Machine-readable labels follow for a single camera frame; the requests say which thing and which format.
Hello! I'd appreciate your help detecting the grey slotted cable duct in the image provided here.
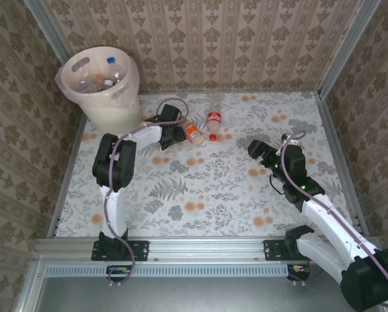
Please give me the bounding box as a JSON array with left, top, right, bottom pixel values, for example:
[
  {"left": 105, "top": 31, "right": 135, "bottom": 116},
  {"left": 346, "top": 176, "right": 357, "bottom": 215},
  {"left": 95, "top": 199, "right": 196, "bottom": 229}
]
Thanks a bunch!
[{"left": 44, "top": 263, "right": 294, "bottom": 278}]

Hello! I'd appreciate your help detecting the aluminium table side rail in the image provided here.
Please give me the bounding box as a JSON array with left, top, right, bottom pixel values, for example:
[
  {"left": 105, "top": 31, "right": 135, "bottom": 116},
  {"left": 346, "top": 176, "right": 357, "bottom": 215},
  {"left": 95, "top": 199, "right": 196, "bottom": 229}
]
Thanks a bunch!
[
  {"left": 313, "top": 92, "right": 370, "bottom": 237},
  {"left": 46, "top": 113, "right": 88, "bottom": 238}
]

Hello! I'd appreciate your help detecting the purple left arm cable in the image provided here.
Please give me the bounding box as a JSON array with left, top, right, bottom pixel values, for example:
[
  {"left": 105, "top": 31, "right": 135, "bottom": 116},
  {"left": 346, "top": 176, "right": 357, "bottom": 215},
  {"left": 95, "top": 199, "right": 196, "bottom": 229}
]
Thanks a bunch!
[{"left": 103, "top": 96, "right": 190, "bottom": 289}]

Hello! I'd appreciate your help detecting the red label cola bottle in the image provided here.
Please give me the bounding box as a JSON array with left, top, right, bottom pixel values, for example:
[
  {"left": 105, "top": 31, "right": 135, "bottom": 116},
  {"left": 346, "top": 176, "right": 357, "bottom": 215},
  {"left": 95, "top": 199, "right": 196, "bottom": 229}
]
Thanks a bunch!
[{"left": 206, "top": 97, "right": 223, "bottom": 142}]

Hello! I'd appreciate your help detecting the long aluminium mounting rail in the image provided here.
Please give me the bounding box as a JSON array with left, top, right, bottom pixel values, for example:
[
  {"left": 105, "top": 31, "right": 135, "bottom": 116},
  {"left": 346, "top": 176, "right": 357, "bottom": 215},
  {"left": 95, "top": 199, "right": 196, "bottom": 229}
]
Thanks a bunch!
[{"left": 32, "top": 236, "right": 385, "bottom": 263}]

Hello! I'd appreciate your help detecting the orange label bottle brown cap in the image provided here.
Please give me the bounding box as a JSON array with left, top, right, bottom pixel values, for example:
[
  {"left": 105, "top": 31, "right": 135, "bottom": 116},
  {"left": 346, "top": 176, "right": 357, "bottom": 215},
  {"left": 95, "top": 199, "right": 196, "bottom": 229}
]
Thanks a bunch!
[{"left": 183, "top": 122, "right": 205, "bottom": 145}]

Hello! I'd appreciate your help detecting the aluminium frame post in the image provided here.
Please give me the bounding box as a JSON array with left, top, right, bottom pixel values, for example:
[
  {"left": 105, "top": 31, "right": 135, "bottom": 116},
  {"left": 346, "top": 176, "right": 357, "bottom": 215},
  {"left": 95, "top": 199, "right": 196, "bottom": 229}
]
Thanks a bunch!
[
  {"left": 317, "top": 0, "right": 383, "bottom": 98},
  {"left": 23, "top": 0, "right": 73, "bottom": 66}
]

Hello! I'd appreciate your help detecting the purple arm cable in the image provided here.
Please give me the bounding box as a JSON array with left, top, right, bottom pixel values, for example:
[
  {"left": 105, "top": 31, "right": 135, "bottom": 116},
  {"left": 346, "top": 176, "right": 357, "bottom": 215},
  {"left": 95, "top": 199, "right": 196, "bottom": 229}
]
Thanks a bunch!
[
  {"left": 103, "top": 96, "right": 190, "bottom": 289},
  {"left": 270, "top": 131, "right": 388, "bottom": 308}
]

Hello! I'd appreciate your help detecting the aluminium lower frame bar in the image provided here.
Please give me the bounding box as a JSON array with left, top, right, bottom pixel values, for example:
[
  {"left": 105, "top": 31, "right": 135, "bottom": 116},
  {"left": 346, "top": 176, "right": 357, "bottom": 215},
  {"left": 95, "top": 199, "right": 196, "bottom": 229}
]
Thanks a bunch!
[{"left": 14, "top": 259, "right": 47, "bottom": 312}]

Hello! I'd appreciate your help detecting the white plastic bin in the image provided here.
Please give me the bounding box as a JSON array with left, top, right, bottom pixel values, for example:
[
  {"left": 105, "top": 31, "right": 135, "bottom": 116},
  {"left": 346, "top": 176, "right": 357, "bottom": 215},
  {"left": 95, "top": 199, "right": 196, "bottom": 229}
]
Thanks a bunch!
[{"left": 55, "top": 45, "right": 143, "bottom": 133}]

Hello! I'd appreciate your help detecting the blue yellow label bottle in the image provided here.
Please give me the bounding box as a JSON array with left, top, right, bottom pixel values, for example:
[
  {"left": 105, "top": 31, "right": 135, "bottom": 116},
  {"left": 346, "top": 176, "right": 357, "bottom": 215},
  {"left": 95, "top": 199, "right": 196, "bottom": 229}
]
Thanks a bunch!
[{"left": 105, "top": 57, "right": 123, "bottom": 83}]

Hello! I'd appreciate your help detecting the grey metal plate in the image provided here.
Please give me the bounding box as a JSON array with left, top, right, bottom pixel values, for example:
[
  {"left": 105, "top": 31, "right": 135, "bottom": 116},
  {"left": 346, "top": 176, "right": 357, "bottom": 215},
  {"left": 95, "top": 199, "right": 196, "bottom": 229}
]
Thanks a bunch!
[{"left": 34, "top": 276, "right": 354, "bottom": 312}]

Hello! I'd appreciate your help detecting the black connector with coloured wires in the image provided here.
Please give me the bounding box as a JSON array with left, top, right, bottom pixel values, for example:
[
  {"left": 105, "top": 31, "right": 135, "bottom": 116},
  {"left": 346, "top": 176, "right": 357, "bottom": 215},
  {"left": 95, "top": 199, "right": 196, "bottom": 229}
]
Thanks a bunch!
[
  {"left": 287, "top": 262, "right": 312, "bottom": 282},
  {"left": 107, "top": 265, "right": 132, "bottom": 278}
]

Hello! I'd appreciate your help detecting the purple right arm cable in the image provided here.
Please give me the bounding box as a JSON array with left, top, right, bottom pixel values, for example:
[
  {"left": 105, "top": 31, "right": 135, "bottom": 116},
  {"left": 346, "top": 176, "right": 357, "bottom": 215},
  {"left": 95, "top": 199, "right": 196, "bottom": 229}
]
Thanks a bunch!
[{"left": 270, "top": 131, "right": 388, "bottom": 308}]

